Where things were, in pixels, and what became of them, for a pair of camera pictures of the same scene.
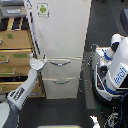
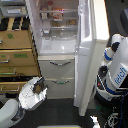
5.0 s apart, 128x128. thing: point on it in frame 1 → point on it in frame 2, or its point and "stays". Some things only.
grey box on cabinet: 13,11 stays
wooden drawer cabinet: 16,45 stays
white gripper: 37,64 → 33,93
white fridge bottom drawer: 61,88 stays
